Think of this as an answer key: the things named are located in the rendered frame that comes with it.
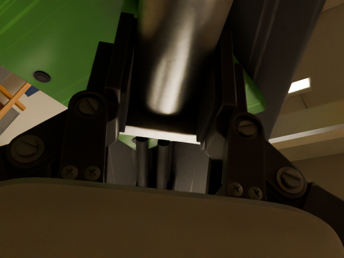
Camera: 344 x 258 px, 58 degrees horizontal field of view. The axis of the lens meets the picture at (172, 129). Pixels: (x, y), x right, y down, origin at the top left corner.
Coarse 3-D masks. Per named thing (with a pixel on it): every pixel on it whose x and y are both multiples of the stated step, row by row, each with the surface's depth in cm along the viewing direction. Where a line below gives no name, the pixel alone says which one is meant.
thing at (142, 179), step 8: (136, 136) 23; (136, 144) 24; (144, 144) 23; (160, 144) 23; (168, 144) 23; (136, 152) 24; (144, 152) 24; (152, 152) 27; (160, 152) 23; (168, 152) 24; (144, 160) 25; (152, 160) 27; (160, 160) 24; (168, 160) 25; (144, 168) 25; (152, 168) 28; (160, 168) 25; (168, 168) 28; (144, 176) 26; (152, 176) 29; (160, 176) 25; (168, 176) 28; (136, 184) 29; (144, 184) 27; (152, 184) 29; (160, 184) 26; (168, 184) 29
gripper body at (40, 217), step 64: (0, 192) 7; (64, 192) 7; (128, 192) 8; (192, 192) 8; (0, 256) 6; (64, 256) 7; (128, 256) 7; (192, 256) 7; (256, 256) 7; (320, 256) 8
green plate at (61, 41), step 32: (0, 0) 15; (32, 0) 14; (64, 0) 14; (96, 0) 14; (128, 0) 14; (0, 32) 16; (32, 32) 16; (64, 32) 16; (96, 32) 16; (0, 64) 18; (32, 64) 18; (64, 64) 18; (64, 96) 20; (256, 96) 20
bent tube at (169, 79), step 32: (160, 0) 9; (192, 0) 9; (224, 0) 9; (160, 32) 10; (192, 32) 10; (160, 64) 11; (192, 64) 11; (160, 96) 12; (192, 96) 13; (128, 128) 13; (160, 128) 13; (192, 128) 14
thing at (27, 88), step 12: (0, 72) 524; (0, 84) 514; (24, 84) 595; (12, 96) 526; (0, 108) 553; (12, 108) 523; (24, 108) 538; (0, 120) 504; (12, 120) 519; (0, 132) 501
